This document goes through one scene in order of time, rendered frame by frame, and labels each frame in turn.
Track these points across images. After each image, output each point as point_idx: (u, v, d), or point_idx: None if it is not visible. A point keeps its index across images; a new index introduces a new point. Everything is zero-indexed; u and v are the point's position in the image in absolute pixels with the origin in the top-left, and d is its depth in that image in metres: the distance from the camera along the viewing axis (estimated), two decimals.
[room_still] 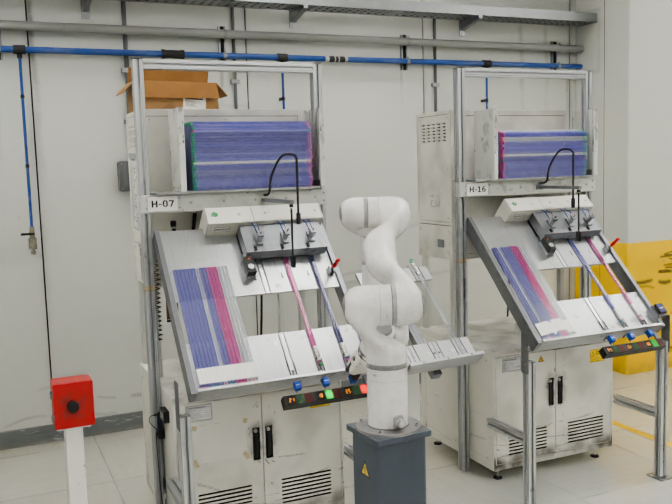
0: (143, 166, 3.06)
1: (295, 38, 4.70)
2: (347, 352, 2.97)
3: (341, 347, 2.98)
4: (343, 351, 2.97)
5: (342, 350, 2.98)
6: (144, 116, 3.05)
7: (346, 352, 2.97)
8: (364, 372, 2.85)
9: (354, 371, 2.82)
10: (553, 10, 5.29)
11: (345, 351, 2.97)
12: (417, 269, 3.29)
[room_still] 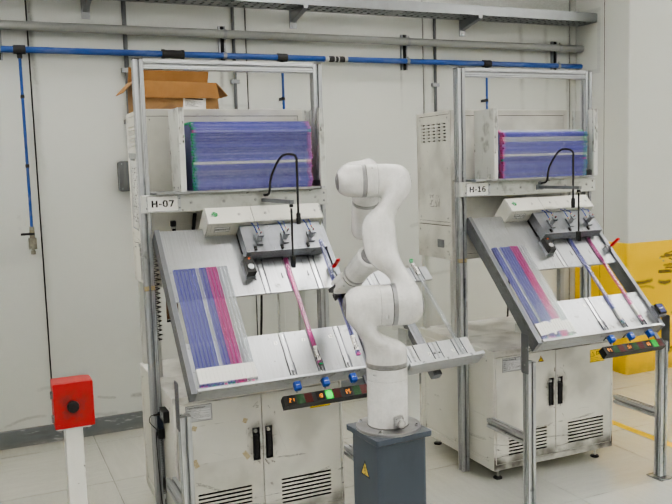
0: (143, 166, 3.06)
1: (295, 38, 4.70)
2: (357, 346, 2.88)
3: (352, 340, 2.89)
4: (354, 344, 2.88)
5: (353, 343, 2.89)
6: (144, 116, 3.05)
7: (356, 346, 2.88)
8: None
9: None
10: (553, 10, 5.29)
11: (355, 345, 2.88)
12: (417, 269, 3.29)
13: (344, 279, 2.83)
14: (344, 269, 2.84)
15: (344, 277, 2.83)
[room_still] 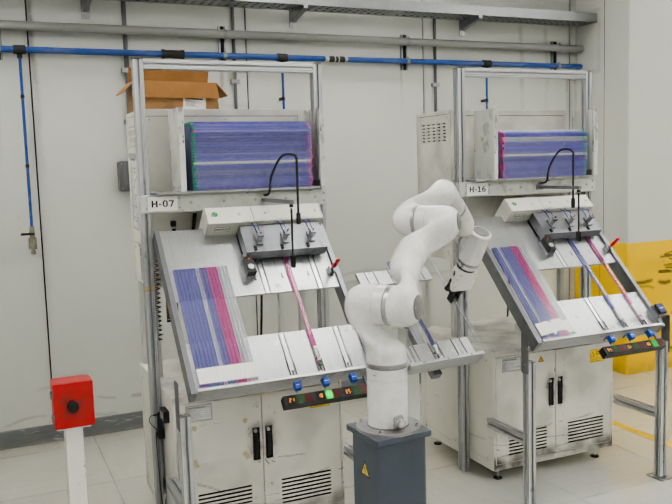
0: (143, 166, 3.06)
1: (295, 38, 4.70)
2: (441, 354, 3.01)
3: (435, 349, 3.02)
4: (438, 353, 3.01)
5: (436, 352, 3.01)
6: (144, 116, 3.05)
7: (440, 354, 3.00)
8: (463, 289, 3.03)
9: (455, 286, 3.00)
10: (553, 10, 5.29)
11: (439, 353, 3.01)
12: None
13: None
14: (478, 264, 2.99)
15: None
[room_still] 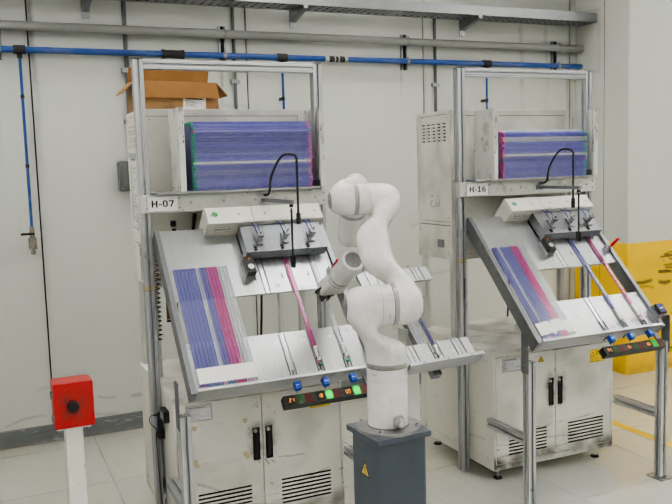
0: (143, 166, 3.06)
1: (295, 38, 4.70)
2: (441, 354, 3.01)
3: (435, 349, 3.02)
4: (438, 353, 3.01)
5: (436, 352, 3.01)
6: (144, 116, 3.05)
7: (440, 354, 3.00)
8: None
9: None
10: (553, 10, 5.29)
11: (439, 353, 3.01)
12: (343, 347, 2.98)
13: (329, 281, 2.96)
14: (329, 272, 2.96)
15: (329, 280, 2.95)
